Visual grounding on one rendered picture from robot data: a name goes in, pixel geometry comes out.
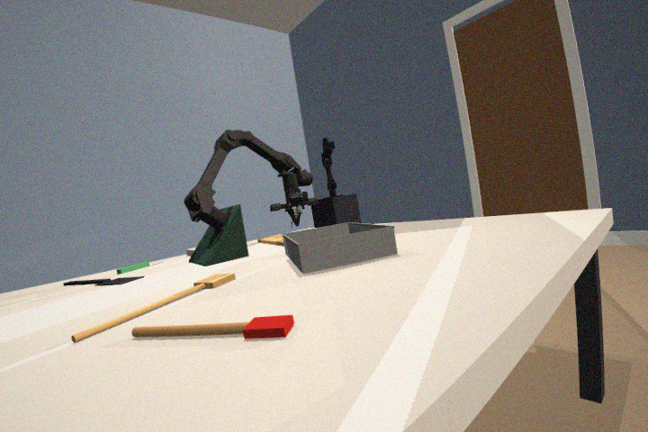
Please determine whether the light wooden board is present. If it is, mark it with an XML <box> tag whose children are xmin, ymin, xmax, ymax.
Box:
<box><xmin>257</xmin><ymin>235</ymin><xmax>284</xmax><ymax>247</ymax></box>

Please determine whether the wooden stick with red block end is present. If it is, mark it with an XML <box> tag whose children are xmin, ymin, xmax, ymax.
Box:
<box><xmin>132</xmin><ymin>315</ymin><xmax>294</xmax><ymax>339</ymax></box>

